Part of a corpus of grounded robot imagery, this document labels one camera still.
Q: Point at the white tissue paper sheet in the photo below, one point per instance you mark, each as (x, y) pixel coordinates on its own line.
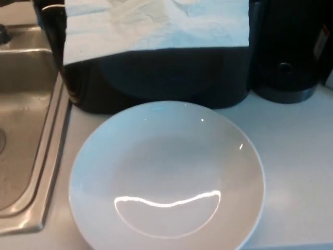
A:
(156, 26)

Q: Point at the white round ceramic plate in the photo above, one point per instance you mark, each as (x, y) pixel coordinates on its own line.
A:
(166, 166)

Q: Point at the black tissue paper dispenser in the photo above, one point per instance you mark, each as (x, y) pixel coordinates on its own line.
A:
(169, 78)

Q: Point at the black countertop appliance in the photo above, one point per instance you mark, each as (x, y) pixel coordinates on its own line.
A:
(286, 52)

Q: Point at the stainless steel sink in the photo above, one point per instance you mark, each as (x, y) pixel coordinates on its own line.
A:
(23, 104)

